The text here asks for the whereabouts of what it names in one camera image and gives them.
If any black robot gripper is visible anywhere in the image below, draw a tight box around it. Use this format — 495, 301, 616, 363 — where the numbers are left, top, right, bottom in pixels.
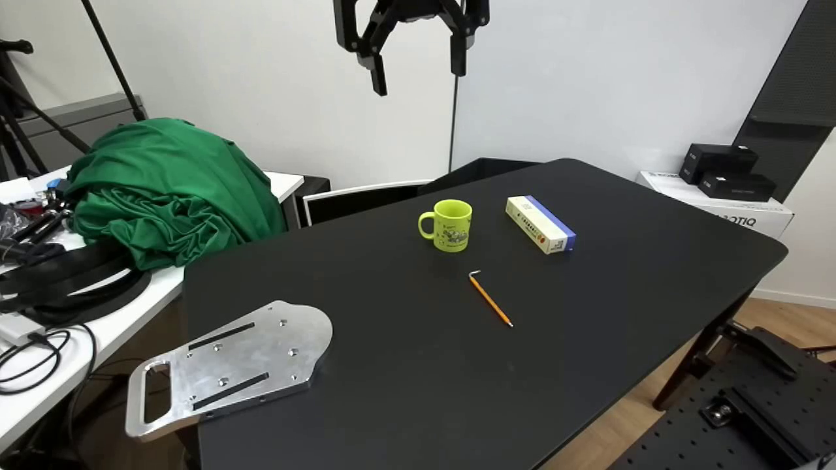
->
332, 0, 490, 98

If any orange pencil with black end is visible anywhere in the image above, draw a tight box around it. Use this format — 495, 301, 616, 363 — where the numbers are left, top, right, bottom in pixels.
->
464, 265, 518, 332

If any thin black vertical pole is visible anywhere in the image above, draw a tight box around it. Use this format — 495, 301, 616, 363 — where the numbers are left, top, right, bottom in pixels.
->
446, 72, 460, 174

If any yellow-green mug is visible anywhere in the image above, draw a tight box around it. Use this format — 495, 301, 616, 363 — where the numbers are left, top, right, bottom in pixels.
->
416, 196, 475, 255

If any white and blue carton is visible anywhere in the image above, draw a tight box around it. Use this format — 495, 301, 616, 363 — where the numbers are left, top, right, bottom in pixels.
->
505, 194, 580, 255

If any green cloth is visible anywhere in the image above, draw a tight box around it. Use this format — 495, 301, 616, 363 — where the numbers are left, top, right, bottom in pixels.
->
61, 114, 286, 273

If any black slanted stand pole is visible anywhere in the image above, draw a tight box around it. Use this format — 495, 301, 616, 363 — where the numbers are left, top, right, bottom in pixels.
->
81, 0, 148, 123

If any large black box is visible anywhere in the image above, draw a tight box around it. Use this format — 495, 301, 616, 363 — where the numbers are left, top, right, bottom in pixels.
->
680, 140, 761, 184

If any flat black box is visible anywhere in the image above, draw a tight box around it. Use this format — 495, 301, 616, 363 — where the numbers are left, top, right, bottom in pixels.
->
697, 170, 779, 204

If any silver metal mounting plate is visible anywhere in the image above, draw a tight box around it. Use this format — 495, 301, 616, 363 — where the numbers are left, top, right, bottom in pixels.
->
123, 298, 334, 444

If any white cardboard box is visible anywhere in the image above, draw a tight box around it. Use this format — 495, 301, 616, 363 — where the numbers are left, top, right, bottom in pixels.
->
637, 167, 796, 239

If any black tripod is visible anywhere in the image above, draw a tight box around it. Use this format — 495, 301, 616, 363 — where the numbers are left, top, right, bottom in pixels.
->
0, 36, 92, 179

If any black table leg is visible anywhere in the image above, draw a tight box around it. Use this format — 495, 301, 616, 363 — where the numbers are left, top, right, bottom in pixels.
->
650, 291, 752, 412

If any white desk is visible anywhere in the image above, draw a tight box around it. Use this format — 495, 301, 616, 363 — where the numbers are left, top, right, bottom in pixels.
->
0, 167, 305, 455

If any black optical breadboard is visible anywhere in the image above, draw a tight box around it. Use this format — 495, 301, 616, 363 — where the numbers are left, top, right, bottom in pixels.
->
609, 325, 836, 470

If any black wall panel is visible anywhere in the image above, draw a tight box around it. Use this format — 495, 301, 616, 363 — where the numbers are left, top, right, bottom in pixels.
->
731, 0, 836, 204

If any black cable bundle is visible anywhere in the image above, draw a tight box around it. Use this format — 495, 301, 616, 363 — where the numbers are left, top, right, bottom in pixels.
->
0, 239, 152, 328

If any thin black cable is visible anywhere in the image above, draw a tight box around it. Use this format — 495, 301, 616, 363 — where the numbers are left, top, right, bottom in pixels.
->
0, 320, 102, 399

